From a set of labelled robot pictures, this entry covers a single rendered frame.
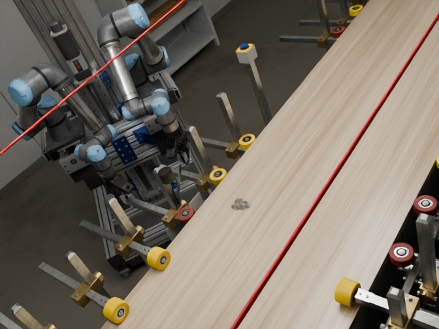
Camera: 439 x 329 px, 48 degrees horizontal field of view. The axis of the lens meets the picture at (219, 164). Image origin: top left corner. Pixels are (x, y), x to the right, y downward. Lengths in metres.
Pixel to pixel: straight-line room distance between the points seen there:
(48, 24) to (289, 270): 1.75
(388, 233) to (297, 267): 0.34
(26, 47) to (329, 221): 3.39
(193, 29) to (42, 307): 3.38
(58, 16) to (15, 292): 2.00
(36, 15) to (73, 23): 0.18
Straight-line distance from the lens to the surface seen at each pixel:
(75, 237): 3.85
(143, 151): 2.89
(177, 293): 1.87
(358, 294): 1.61
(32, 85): 2.29
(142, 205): 2.34
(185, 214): 2.11
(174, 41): 5.55
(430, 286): 1.75
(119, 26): 2.30
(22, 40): 4.62
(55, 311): 3.47
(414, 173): 2.00
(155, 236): 3.12
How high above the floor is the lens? 2.30
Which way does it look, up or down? 38 degrees down
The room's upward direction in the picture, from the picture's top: 24 degrees counter-clockwise
